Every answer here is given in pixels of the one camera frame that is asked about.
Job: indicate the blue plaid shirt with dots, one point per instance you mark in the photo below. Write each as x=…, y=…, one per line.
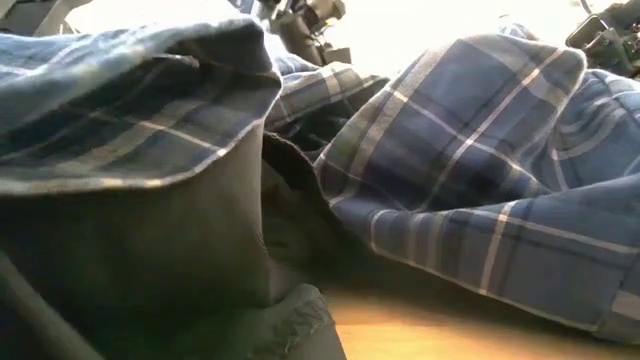
x=475, y=150

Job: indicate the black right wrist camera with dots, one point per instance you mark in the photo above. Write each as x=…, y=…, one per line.
x=586, y=31

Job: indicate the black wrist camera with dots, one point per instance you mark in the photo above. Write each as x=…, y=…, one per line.
x=325, y=10
x=586, y=31

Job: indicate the dark blue textured garment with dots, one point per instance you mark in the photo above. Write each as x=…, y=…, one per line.
x=280, y=325

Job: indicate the dark grey garment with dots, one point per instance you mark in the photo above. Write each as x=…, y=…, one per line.
x=125, y=250

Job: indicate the black fuzzy garment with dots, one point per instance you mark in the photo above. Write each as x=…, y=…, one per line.
x=295, y=200

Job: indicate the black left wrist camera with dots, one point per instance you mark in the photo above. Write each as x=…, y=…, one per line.
x=325, y=10

